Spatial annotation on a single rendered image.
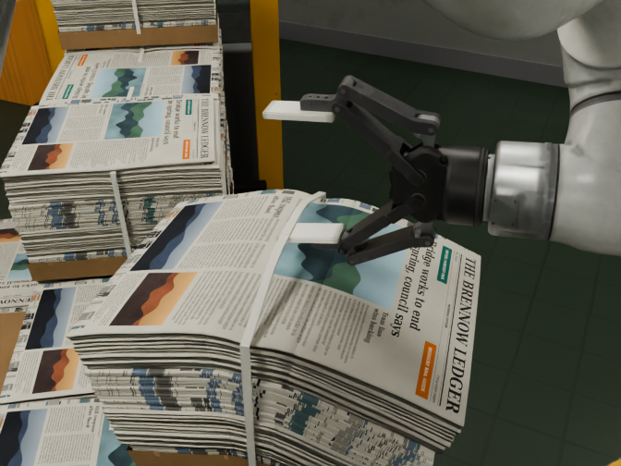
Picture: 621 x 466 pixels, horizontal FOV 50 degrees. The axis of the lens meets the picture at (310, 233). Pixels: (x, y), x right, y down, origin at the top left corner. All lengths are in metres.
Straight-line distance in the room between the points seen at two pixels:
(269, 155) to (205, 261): 1.70
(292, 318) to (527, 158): 0.27
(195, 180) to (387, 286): 0.54
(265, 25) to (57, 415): 1.51
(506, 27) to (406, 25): 4.13
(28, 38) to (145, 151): 2.91
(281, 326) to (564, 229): 0.28
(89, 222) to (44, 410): 0.34
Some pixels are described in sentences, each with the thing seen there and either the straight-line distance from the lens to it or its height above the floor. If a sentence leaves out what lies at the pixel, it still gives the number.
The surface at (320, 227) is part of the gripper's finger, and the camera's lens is 0.71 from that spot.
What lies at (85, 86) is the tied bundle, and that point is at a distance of 1.55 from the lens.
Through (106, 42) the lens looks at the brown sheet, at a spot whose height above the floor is 1.08.
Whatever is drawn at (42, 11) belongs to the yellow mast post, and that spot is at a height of 1.00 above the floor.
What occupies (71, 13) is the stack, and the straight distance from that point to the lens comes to 1.72.
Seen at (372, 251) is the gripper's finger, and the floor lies 1.23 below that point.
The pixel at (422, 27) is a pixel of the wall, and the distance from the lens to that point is 4.44.
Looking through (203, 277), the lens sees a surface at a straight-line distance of 0.74.
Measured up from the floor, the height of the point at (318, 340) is 1.18.
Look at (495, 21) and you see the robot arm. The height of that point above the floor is 1.55.
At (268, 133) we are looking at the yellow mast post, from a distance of 2.41.
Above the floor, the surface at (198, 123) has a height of 1.07.
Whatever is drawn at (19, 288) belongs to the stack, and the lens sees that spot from 1.75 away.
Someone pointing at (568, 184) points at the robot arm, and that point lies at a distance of 0.61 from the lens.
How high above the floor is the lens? 1.65
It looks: 36 degrees down
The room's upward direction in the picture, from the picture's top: straight up
